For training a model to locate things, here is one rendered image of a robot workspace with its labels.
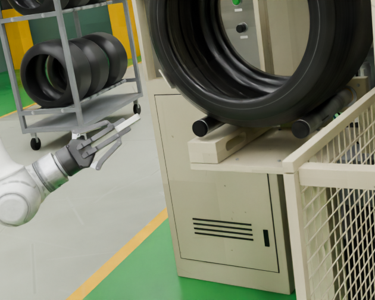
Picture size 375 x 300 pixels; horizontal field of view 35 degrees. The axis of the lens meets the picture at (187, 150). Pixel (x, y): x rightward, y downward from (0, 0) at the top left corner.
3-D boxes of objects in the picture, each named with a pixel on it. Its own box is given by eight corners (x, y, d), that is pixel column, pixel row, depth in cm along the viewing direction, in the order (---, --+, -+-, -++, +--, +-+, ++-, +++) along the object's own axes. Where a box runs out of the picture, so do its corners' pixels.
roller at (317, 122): (338, 87, 171) (353, 87, 168) (338, 103, 172) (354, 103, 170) (290, 120, 143) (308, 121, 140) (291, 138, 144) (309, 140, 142)
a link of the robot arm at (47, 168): (55, 192, 160) (74, 180, 160) (49, 192, 151) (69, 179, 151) (36, 163, 160) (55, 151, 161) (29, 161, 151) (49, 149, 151)
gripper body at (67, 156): (55, 153, 160) (84, 134, 161) (72, 180, 159) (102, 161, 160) (50, 150, 152) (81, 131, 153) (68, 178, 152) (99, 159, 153)
